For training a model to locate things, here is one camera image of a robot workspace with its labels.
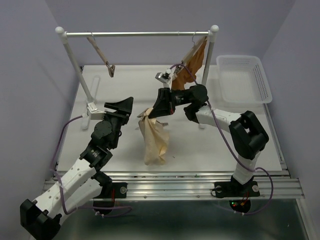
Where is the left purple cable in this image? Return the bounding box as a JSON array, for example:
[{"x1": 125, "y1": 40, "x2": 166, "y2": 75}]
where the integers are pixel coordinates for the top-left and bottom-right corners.
[{"x1": 49, "y1": 115, "x2": 133, "y2": 218}]

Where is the white clothes rack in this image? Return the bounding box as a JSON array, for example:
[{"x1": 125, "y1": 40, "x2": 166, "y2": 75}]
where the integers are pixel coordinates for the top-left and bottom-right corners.
[{"x1": 55, "y1": 25, "x2": 219, "y2": 131}]

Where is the aluminium mounting rail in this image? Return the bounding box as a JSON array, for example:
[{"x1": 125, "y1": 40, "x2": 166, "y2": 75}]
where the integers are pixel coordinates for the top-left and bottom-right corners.
[{"x1": 107, "y1": 170, "x2": 305, "y2": 201}]

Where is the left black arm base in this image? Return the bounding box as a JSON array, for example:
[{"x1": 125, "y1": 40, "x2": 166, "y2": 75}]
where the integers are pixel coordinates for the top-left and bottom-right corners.
[{"x1": 84, "y1": 182, "x2": 132, "y2": 218}]

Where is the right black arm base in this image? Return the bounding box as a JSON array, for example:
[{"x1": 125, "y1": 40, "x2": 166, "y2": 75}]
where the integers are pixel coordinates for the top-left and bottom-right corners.
[{"x1": 210, "y1": 181, "x2": 260, "y2": 214}]

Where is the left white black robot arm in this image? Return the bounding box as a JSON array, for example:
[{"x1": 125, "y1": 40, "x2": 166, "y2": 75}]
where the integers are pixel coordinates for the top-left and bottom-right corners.
[{"x1": 20, "y1": 97, "x2": 134, "y2": 240}]

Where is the brown underwear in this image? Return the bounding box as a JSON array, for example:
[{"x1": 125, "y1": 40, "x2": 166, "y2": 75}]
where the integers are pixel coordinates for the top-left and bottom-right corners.
[{"x1": 171, "y1": 36, "x2": 208, "y2": 90}]

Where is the white plastic basket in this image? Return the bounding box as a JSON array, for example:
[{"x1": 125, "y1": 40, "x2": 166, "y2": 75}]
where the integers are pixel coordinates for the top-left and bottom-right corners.
[{"x1": 216, "y1": 55, "x2": 273, "y2": 105}]

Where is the wooden clip hanger with beige underwear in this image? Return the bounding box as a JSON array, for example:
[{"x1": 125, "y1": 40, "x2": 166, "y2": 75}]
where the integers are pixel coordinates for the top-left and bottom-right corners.
[{"x1": 136, "y1": 112, "x2": 169, "y2": 127}]

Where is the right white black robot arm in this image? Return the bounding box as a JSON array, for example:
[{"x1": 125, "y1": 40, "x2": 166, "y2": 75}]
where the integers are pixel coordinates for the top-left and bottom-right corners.
[{"x1": 148, "y1": 84, "x2": 269, "y2": 195}]

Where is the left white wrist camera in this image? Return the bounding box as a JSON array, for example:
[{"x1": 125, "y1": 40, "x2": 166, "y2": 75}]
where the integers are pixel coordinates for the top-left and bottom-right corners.
[{"x1": 81, "y1": 102, "x2": 105, "y2": 121}]

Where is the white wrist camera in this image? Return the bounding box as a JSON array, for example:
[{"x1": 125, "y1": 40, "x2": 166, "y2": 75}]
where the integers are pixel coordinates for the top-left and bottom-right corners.
[
  {"x1": 155, "y1": 68, "x2": 173, "y2": 89},
  {"x1": 81, "y1": 102, "x2": 105, "y2": 121}
]

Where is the beige underwear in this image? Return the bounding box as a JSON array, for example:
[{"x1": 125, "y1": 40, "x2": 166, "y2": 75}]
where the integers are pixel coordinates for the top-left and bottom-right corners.
[{"x1": 138, "y1": 107, "x2": 169, "y2": 166}]

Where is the empty wooden clip hanger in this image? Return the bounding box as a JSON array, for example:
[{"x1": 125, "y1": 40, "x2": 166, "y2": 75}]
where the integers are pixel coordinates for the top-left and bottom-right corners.
[{"x1": 86, "y1": 33, "x2": 116, "y2": 78}]

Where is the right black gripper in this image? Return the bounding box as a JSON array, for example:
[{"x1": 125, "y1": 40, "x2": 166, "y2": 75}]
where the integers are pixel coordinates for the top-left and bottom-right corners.
[{"x1": 147, "y1": 87, "x2": 191, "y2": 119}]

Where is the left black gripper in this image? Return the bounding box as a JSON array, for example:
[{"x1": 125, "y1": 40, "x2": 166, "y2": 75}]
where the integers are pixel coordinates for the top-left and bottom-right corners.
[{"x1": 100, "y1": 96, "x2": 133, "y2": 149}]

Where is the wooden hanger with brown underwear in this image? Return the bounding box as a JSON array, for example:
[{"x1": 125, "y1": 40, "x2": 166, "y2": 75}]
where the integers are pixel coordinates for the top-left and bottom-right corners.
[{"x1": 181, "y1": 36, "x2": 208, "y2": 75}]

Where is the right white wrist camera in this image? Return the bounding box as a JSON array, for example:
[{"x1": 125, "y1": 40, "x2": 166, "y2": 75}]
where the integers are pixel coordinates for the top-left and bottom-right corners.
[{"x1": 155, "y1": 68, "x2": 173, "y2": 89}]

